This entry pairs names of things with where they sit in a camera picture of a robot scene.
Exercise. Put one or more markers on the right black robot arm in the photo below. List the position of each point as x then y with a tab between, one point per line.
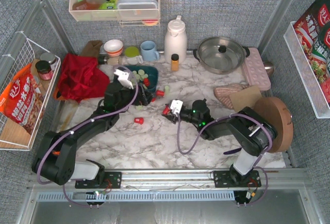
254	134

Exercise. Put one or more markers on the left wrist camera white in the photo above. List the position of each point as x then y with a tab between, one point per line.
123	78

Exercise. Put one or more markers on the teal storage basket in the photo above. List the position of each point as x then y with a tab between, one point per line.
152	73

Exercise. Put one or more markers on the red cloth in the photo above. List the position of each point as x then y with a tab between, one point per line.
81	78

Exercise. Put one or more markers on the brown cloth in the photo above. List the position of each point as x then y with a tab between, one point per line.
92	49

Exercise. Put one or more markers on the silver lid jar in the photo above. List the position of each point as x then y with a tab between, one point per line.
50	58

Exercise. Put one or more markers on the pink egg tray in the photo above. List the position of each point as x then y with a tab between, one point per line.
255	72

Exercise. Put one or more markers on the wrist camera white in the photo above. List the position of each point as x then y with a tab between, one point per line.
123	78
176	106

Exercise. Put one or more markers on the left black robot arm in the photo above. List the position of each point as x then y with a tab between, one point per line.
56	155

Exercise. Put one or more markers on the red seasoning bag left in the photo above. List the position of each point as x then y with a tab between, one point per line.
20	101

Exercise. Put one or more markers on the orange spice jar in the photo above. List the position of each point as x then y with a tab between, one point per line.
174	62

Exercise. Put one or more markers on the brown cardboard sheet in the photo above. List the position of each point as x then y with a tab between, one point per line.
245	98

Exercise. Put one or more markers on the red lid jar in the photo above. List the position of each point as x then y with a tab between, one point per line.
44	70

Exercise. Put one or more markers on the red capsule number two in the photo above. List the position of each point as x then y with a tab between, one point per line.
166	110

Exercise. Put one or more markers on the white orange striped bowl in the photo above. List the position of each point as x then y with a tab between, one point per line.
113	47

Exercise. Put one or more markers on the round wooden board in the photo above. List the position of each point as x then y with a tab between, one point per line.
274	110

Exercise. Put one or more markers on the purple knife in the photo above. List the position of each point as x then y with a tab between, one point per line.
230	152

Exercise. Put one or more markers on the white wire basket left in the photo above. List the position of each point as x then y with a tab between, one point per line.
14	136

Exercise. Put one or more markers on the white wall basket top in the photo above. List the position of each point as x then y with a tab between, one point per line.
88	10

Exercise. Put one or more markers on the white wire basket right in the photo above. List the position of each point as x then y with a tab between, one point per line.
316	97

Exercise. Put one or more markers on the blue mug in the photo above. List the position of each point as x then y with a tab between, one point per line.
149	51

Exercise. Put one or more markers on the red capsule two lower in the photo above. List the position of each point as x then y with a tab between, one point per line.
139	120

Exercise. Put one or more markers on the green capsule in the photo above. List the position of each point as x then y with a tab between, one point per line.
166	89
141	72

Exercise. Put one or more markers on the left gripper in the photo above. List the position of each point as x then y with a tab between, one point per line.
142	97

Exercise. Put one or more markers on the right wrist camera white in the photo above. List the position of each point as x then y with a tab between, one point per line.
176	106

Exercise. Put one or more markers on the orange tray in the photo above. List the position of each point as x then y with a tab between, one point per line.
58	96

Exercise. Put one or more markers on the white wire basket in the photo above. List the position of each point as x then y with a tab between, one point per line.
14	136
316	97

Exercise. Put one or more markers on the steel pot with lid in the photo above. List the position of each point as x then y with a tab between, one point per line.
221	55

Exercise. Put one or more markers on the steel ladle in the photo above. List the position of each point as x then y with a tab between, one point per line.
269	68

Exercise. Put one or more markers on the green lid white cup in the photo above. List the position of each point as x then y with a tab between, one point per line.
132	56

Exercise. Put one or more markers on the green capsule low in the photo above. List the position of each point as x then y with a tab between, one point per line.
142	77

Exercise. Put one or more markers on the clear plastic containers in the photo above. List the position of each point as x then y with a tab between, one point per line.
137	9

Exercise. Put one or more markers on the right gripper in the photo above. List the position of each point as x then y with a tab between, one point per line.
170	114

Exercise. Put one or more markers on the white thermos jug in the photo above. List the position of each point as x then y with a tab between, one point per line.
176	40

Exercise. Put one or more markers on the clear glass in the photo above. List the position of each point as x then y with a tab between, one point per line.
113	61

